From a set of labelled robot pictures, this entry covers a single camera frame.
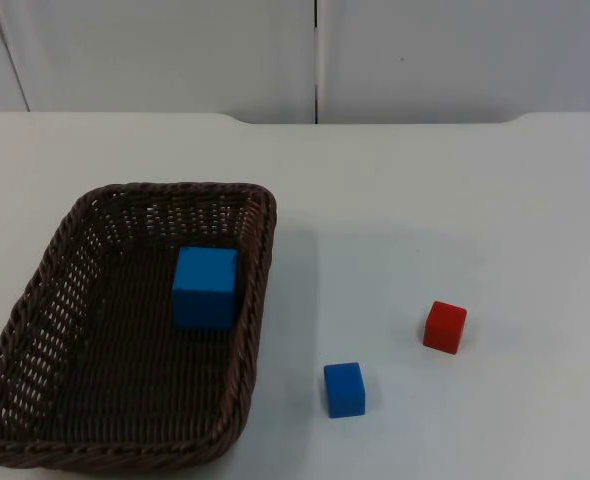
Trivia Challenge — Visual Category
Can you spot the large blue cube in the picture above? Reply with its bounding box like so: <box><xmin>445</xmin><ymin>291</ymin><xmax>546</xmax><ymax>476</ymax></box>
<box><xmin>170</xmin><ymin>245</ymin><xmax>240</xmax><ymax>330</ymax></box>

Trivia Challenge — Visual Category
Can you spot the dark brown wicker basket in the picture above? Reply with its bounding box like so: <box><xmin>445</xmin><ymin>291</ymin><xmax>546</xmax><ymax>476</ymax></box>
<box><xmin>0</xmin><ymin>181</ymin><xmax>279</xmax><ymax>472</ymax></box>

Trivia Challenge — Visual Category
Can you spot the small blue cube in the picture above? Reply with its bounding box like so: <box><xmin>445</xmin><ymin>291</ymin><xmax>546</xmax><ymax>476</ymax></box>
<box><xmin>322</xmin><ymin>361</ymin><xmax>367</xmax><ymax>419</ymax></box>

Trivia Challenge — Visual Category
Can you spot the red cube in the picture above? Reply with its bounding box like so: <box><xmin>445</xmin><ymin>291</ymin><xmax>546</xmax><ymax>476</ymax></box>
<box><xmin>421</xmin><ymin>300</ymin><xmax>468</xmax><ymax>356</ymax></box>

